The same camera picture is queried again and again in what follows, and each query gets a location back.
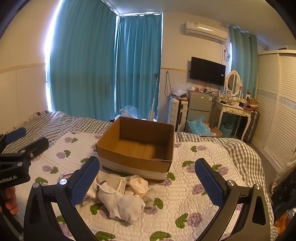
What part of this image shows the white oval mirror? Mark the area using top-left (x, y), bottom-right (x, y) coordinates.
top-left (225, 70), bottom-right (241, 97)

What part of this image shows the silver fridge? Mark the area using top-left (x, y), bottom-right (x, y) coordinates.
top-left (186, 90), bottom-right (214, 133)

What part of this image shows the white cloth with strap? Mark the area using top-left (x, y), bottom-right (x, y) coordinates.
top-left (96, 181), bottom-right (146, 225)

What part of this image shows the black wall television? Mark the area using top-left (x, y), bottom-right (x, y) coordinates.
top-left (190, 56), bottom-right (226, 87)

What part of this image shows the white mop pole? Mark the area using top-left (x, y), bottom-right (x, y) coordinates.
top-left (148, 73), bottom-right (160, 121)

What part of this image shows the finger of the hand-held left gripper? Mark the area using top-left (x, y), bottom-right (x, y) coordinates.
top-left (2, 137), bottom-right (49, 163)
top-left (0, 127), bottom-right (27, 151)

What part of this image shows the flat cardboard piece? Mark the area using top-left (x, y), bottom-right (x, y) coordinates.
top-left (209, 126), bottom-right (223, 138)

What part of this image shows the blue bag of bottles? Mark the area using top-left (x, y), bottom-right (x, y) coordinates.
top-left (186, 116), bottom-right (213, 136)

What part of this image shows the white air conditioner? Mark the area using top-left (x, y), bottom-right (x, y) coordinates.
top-left (184, 21), bottom-right (228, 43)

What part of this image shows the dark suitcase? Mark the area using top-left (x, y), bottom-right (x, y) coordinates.
top-left (243, 110), bottom-right (260, 143)

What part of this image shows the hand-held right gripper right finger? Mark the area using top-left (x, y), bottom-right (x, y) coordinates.
top-left (194, 158), bottom-right (271, 241)

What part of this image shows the white suitcase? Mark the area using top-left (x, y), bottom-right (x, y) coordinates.
top-left (168, 98), bottom-right (189, 131)

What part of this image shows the teal basket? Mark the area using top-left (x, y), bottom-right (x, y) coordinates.
top-left (218, 123), bottom-right (234, 137)

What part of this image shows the white plastic bag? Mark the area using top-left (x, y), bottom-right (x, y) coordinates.
top-left (119, 105), bottom-right (139, 120)

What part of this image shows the small open cardboard box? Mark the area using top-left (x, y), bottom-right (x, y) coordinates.
top-left (245, 98), bottom-right (259, 109)

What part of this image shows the clear plastic bag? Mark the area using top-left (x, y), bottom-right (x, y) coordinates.
top-left (172, 82), bottom-right (192, 98)

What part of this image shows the cream cloth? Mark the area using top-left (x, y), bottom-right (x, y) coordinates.
top-left (126, 175), bottom-right (150, 198)

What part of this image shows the floral quilt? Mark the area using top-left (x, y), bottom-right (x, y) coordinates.
top-left (22, 131), bottom-right (275, 241)

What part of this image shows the wide teal curtain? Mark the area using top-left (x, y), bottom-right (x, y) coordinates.
top-left (47, 0), bottom-right (118, 121)

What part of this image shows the person's left hand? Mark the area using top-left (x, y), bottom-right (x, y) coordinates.
top-left (0, 186), bottom-right (19, 216)

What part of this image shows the narrow teal curtain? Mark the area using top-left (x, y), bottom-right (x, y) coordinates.
top-left (229, 24), bottom-right (258, 100)

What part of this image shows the brown cardboard box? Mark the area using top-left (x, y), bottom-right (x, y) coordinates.
top-left (95, 116), bottom-right (175, 183)

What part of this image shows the white slatted wardrobe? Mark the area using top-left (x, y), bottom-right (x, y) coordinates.
top-left (251, 49), bottom-right (296, 167)

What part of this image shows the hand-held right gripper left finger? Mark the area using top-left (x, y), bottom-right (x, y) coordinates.
top-left (23, 156), bottom-right (100, 241)

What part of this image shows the small white cloth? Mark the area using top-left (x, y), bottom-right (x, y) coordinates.
top-left (143, 188), bottom-right (158, 208)

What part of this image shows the white dressing table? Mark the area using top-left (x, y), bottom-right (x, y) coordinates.
top-left (215, 100), bottom-right (252, 141)

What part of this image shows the bed with floral quilt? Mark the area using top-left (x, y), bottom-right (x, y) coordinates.
top-left (0, 111), bottom-right (279, 241)

